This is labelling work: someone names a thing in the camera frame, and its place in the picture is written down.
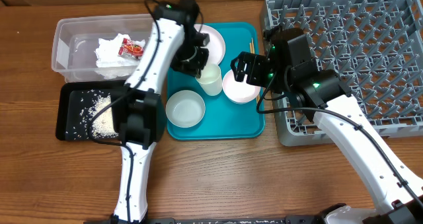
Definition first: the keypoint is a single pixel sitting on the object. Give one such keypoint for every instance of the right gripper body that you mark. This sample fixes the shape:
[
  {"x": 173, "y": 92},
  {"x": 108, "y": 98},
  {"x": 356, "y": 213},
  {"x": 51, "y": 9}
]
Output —
[{"x": 260, "y": 74}]

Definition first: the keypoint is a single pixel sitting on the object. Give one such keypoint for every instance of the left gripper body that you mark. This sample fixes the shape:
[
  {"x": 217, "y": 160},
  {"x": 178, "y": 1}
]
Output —
[{"x": 188, "y": 58}]

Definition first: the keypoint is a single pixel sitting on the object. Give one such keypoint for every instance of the white plastic cup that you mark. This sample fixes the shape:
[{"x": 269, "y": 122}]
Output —
[{"x": 210, "y": 79}]

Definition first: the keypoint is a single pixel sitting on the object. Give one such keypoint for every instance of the white pink bowl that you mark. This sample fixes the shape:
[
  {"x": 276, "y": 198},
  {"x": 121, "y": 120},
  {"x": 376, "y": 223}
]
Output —
[{"x": 238, "y": 92}]

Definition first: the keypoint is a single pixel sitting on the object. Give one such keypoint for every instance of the grey bowl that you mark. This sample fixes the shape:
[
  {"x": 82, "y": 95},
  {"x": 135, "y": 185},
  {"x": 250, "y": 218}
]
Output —
[{"x": 185, "y": 109}]

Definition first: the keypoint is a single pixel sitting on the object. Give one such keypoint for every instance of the red snack wrapper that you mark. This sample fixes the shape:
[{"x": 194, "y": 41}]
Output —
[{"x": 130, "y": 49}]

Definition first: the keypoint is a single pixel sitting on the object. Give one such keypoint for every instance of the white tissue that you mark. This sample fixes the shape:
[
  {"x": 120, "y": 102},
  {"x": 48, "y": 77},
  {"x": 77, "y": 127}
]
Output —
[{"x": 109, "y": 59}]

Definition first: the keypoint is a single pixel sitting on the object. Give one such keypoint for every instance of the pile of rice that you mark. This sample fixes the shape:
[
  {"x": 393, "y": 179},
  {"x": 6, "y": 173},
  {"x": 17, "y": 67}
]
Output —
[{"x": 102, "y": 118}]

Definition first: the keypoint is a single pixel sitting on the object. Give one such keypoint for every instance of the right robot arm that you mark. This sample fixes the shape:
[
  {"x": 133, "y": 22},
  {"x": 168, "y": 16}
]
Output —
[{"x": 289, "y": 69}]

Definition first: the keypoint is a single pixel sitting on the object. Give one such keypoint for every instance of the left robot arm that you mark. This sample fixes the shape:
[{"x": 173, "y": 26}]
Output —
[{"x": 138, "y": 111}]

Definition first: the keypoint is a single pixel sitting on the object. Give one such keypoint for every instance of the grey dishwasher rack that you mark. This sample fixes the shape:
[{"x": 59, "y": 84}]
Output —
[{"x": 374, "y": 45}]

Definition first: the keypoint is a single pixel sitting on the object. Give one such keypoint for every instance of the large white plate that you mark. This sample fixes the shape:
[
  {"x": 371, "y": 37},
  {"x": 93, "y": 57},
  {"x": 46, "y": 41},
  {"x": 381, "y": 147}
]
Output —
[{"x": 216, "y": 45}]

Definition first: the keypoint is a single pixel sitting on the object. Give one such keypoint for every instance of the teal plastic tray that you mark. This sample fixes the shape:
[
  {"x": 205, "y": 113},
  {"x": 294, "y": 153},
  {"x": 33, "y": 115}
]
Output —
[{"x": 223, "y": 119}]

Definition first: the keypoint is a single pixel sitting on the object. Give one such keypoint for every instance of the clear plastic bin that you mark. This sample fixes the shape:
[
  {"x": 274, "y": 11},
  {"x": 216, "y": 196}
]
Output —
[{"x": 76, "y": 39}]

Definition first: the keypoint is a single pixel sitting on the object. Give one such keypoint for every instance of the black plastic tray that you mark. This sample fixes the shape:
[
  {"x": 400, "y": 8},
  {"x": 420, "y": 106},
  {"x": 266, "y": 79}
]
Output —
[{"x": 64, "y": 100}]

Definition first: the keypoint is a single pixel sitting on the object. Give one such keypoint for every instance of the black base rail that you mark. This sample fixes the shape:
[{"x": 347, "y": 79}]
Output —
[{"x": 228, "y": 221}]

